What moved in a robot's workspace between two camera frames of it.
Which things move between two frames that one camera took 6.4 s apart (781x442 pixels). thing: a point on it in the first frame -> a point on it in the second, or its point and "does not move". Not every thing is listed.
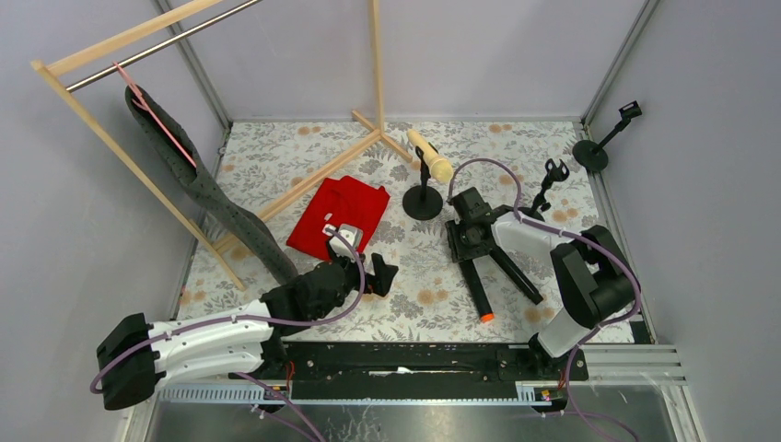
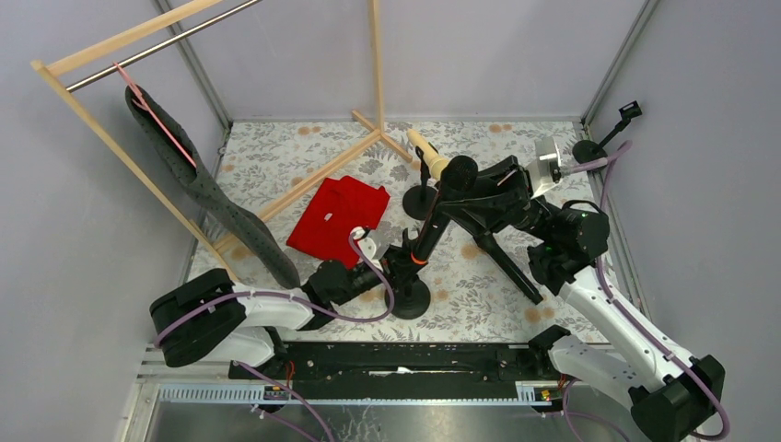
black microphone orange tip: x=476 y=290 -> x=458 y=175
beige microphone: x=440 y=168 does not move
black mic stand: x=423 y=203 does not move
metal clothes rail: x=99 y=75 does not move
